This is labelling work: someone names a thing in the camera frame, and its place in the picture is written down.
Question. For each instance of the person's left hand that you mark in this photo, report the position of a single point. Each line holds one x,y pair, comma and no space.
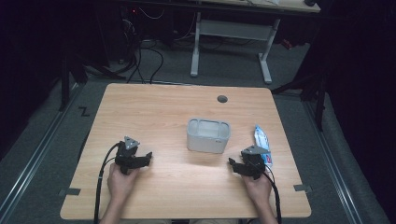
120,184

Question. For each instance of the metal floor rail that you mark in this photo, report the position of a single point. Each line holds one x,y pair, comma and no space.
333,161
34,161

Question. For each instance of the person's right hand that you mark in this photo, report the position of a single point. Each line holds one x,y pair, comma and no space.
257,188

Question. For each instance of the black metal stand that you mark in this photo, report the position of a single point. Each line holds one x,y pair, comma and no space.
314,90
66,81

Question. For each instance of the white plastic container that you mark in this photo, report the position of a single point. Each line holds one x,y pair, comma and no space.
208,140

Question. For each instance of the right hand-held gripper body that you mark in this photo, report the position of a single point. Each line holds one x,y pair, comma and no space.
254,158

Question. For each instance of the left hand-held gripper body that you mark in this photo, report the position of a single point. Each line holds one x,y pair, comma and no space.
125,153

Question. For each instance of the desk with white legs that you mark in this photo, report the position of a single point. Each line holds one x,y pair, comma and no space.
232,30

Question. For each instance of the blue and white tube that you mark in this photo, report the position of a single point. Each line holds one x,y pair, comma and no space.
261,140

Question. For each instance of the grey tape strip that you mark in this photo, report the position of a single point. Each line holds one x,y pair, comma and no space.
302,188
71,192

